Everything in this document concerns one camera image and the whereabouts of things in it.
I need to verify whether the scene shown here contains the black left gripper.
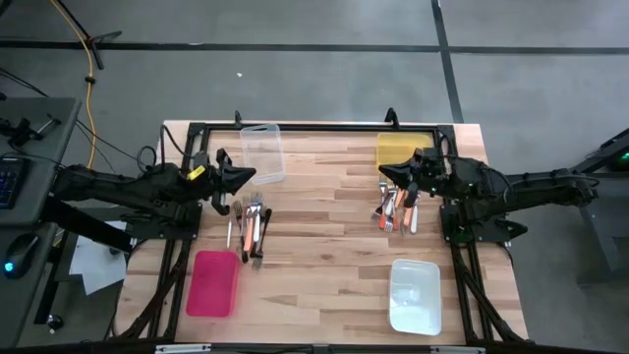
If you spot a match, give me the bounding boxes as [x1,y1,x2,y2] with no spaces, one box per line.
[196,148,257,216]

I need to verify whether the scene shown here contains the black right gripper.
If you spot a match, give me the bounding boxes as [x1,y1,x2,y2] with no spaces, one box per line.
[377,146,451,209]

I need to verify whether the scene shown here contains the yellow plastic container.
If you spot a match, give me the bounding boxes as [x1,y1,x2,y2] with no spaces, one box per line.
[375,131,436,173]

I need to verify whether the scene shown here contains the clear plastic container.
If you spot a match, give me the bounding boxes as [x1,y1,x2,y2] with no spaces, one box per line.
[239,122,287,186]

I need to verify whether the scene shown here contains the pink plastic container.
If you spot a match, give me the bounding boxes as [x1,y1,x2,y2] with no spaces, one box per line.
[185,249,241,319]

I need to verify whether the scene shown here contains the white plastic container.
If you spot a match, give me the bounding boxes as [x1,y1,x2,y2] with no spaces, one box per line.
[387,258,442,337]

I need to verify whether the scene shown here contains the black desk support bar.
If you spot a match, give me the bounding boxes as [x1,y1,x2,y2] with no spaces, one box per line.
[40,195,135,255]

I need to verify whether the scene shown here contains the white paper sheets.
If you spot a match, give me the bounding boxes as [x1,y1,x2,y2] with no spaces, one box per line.
[68,220,129,296]

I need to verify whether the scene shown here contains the black tripod stand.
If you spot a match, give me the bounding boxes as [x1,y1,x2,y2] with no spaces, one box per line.
[51,0,124,71]

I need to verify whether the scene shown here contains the grey desk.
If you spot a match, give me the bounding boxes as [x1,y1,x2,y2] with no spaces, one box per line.
[0,96,83,349]

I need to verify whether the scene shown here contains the dark grey side stand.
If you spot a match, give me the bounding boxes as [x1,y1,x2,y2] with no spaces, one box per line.
[572,161,629,287]

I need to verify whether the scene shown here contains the black box with green light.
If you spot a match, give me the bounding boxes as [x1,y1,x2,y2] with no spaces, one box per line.
[600,127,629,173]

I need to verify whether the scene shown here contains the black desk clamp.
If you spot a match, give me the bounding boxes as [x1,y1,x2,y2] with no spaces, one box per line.
[0,113,64,148]

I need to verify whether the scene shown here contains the black backlit keyboard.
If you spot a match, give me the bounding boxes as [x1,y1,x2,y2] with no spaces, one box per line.
[0,156,29,210]

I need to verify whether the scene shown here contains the black computer mouse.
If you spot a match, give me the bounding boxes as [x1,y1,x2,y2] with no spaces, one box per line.
[3,233,40,280]

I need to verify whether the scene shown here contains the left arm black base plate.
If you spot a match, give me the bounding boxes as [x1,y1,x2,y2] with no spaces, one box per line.
[122,201,203,242]

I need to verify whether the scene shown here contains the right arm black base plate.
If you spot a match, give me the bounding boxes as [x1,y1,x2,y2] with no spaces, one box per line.
[439,204,530,246]

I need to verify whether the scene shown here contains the yellow cable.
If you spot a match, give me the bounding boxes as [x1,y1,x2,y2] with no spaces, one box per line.
[48,0,97,169]

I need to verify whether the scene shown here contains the black floor cable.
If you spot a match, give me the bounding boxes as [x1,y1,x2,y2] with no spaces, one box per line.
[0,67,49,98]

